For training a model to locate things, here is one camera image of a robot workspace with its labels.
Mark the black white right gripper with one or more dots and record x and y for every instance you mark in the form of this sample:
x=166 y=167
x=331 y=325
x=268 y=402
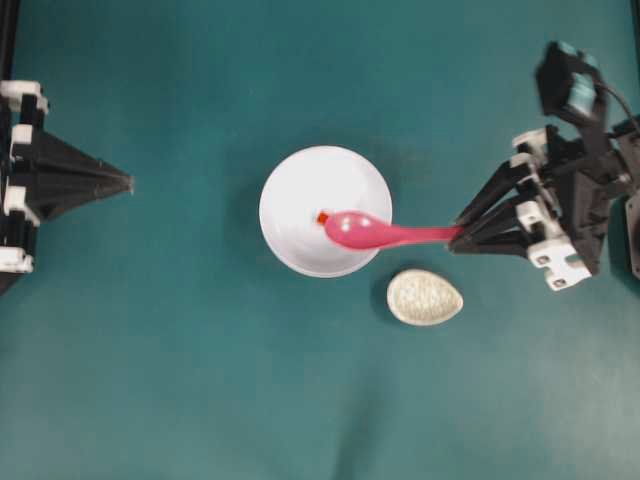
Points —
x=570 y=207

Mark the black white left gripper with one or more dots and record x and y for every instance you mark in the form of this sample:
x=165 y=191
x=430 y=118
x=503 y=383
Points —
x=24 y=207

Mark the pink plastic spoon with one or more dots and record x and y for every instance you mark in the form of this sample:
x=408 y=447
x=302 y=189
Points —
x=356 y=230

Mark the small red block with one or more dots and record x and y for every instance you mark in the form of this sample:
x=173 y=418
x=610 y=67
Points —
x=322 y=218

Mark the speckled ceramic spoon rest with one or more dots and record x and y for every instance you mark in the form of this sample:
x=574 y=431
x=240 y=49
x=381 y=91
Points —
x=421 y=298

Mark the white round bowl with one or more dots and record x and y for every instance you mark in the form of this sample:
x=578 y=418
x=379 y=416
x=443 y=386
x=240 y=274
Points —
x=312 y=181

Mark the black wrist camera teal lens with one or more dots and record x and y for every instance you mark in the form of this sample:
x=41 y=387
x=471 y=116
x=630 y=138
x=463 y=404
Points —
x=566 y=81

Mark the black frame rail left edge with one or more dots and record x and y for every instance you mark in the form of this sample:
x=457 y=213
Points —
x=9 y=15

